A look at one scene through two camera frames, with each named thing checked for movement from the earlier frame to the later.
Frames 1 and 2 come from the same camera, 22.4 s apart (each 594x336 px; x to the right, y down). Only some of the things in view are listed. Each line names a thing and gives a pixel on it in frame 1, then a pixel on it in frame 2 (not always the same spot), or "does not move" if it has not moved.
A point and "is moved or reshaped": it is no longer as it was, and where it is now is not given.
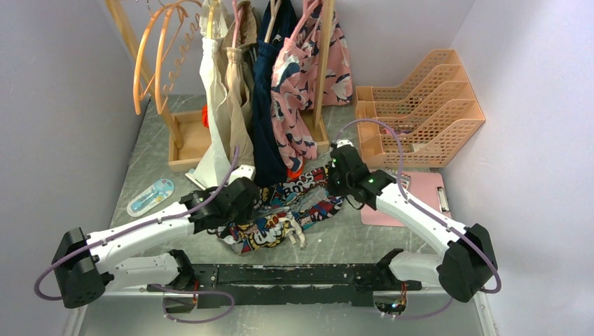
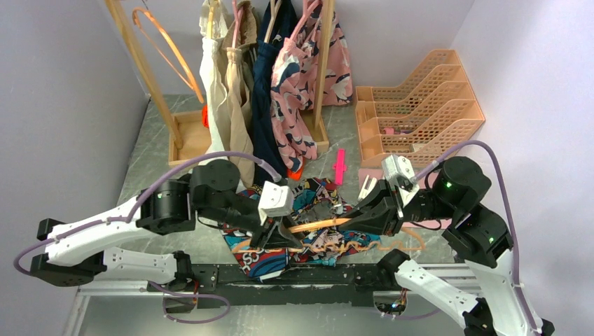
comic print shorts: x=283 y=211 is moved or reshaped
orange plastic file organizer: x=422 y=124 does not move
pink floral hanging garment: x=293 y=78 does not move
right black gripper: x=333 y=190 -> x=380 y=212
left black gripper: x=245 y=215 -> x=275 y=234
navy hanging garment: x=272 y=170 does not move
